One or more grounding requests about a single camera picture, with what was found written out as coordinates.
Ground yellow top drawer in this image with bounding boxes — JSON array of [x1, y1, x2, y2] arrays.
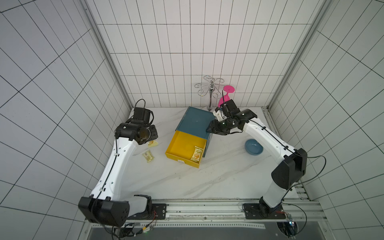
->
[[165, 131, 207, 169]]

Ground teal drawer cabinet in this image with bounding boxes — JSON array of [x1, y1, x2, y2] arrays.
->
[[176, 107, 216, 157]]

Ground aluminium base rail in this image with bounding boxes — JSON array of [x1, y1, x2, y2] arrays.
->
[[86, 197, 328, 230]]

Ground blue ceramic bowl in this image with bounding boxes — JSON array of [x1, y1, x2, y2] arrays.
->
[[245, 139, 264, 156]]

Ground pink plastic wine glass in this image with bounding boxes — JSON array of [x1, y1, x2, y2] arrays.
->
[[218, 85, 235, 107]]

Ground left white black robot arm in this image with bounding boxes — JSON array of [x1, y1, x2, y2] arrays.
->
[[78, 123, 158, 227]]

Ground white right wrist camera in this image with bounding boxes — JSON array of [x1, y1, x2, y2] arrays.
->
[[213, 107, 226, 122]]

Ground yellow cookie packet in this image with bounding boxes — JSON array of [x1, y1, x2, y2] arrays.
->
[[148, 140, 158, 148], [142, 150, 155, 163], [190, 146, 204, 163]]

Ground chrome glass holder stand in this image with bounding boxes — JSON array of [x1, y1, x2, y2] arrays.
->
[[194, 75, 225, 112]]

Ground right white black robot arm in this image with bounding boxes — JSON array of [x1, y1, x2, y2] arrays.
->
[[207, 108, 308, 218]]

